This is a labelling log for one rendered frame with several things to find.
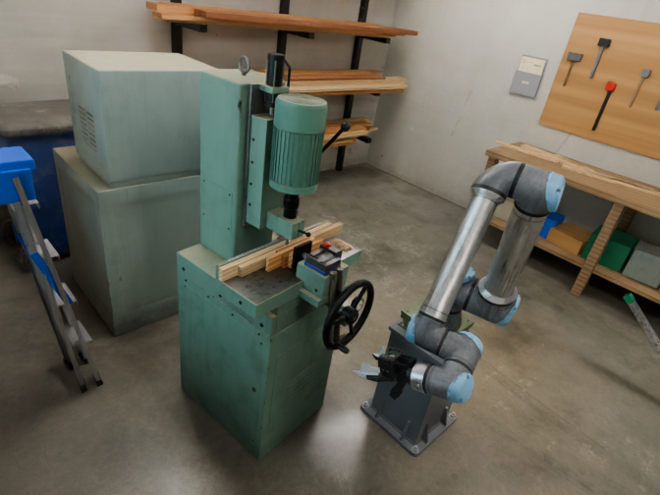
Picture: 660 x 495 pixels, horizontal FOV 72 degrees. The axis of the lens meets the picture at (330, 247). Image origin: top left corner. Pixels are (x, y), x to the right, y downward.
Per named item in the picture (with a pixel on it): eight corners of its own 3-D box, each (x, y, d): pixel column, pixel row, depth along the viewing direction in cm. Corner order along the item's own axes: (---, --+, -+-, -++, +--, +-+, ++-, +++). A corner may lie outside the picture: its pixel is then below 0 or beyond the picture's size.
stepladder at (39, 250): (73, 400, 214) (-18, 170, 149) (55, 368, 229) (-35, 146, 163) (107, 383, 224) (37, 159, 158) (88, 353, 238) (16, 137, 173)
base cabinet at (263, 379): (258, 463, 198) (270, 339, 164) (179, 388, 227) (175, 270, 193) (323, 406, 230) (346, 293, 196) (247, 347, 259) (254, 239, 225)
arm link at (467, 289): (435, 286, 207) (446, 253, 198) (471, 302, 200) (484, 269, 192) (423, 301, 195) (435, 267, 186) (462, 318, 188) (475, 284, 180)
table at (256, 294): (274, 334, 147) (275, 320, 144) (214, 292, 162) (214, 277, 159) (378, 270, 190) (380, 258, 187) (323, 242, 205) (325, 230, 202)
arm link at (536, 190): (474, 294, 200) (525, 151, 146) (515, 310, 194) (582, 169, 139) (463, 318, 192) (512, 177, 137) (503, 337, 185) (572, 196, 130)
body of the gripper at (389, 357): (388, 346, 150) (420, 355, 143) (390, 368, 153) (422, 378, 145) (375, 357, 145) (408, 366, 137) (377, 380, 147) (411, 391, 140)
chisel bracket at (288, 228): (291, 245, 170) (293, 224, 166) (264, 230, 177) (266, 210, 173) (303, 239, 175) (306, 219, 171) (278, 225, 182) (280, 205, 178)
